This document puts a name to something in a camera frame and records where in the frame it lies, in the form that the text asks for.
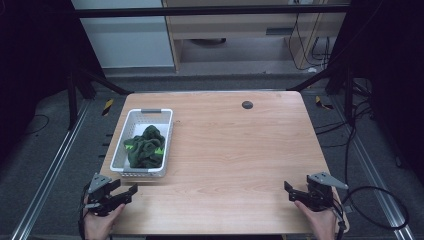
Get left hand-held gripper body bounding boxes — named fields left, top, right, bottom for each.
left=83, top=172, right=126, bottom=218

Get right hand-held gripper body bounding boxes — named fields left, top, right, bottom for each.
left=301, top=171, right=350, bottom=213

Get person's left hand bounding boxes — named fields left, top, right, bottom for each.
left=82, top=199, right=127, bottom=240

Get person's right hand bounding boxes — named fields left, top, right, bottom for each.
left=293, top=199, right=338, bottom=240

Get dark green cloth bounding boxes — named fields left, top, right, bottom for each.
left=122, top=124, right=167, bottom=169

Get white plastic basket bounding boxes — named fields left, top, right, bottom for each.
left=109, top=107, right=174, bottom=178

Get yellow black striped tape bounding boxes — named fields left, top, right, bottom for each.
left=314, top=95, right=335, bottom=111
left=101, top=97, right=115, bottom=117

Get black metal stand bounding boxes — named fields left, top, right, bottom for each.
left=286, top=61, right=356, bottom=118
left=65, top=65, right=135, bottom=132

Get white cabinet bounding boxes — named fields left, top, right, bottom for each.
left=71, top=0, right=175, bottom=70

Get black curtain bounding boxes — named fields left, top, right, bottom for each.
left=325, top=0, right=424, bottom=188
left=0, top=0, right=105, bottom=168

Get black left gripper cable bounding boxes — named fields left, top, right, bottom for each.
left=77, top=182, right=92, bottom=240

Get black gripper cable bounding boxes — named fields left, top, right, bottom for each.
left=77, top=182, right=92, bottom=240
left=339, top=185, right=411, bottom=232

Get aluminium floor rail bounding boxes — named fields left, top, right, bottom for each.
left=333, top=95, right=416, bottom=240
left=9, top=99, right=92, bottom=240

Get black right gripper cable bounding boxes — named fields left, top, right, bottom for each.
left=339, top=185, right=411, bottom=232

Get thin black floor cable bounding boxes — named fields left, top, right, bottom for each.
left=21, top=113, right=51, bottom=137

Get black hanging cables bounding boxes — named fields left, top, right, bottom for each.
left=287, top=0, right=332, bottom=73

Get black horizontal frame bar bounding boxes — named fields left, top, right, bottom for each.
left=74, top=4, right=352, bottom=19

